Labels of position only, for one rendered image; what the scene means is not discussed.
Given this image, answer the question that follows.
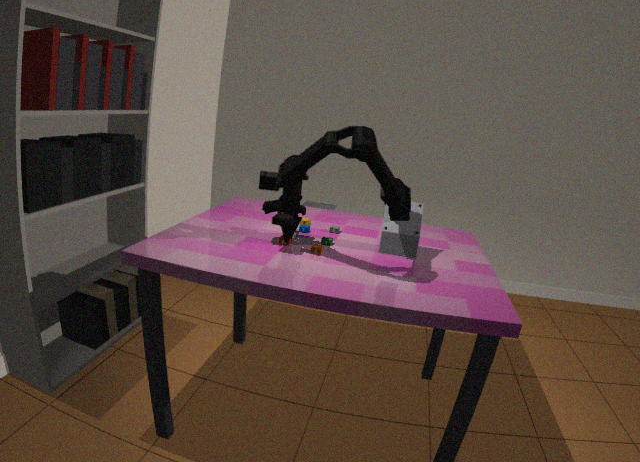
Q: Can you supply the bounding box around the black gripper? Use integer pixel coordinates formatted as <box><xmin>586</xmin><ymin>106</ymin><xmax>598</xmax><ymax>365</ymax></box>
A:
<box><xmin>271</xmin><ymin>192</ymin><xmax>306</xmax><ymax>243</ymax></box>

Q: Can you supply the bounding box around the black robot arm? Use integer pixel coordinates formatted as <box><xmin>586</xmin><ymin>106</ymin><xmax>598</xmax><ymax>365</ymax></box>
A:
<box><xmin>259</xmin><ymin>126</ymin><xmax>411</xmax><ymax>221</ymax></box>

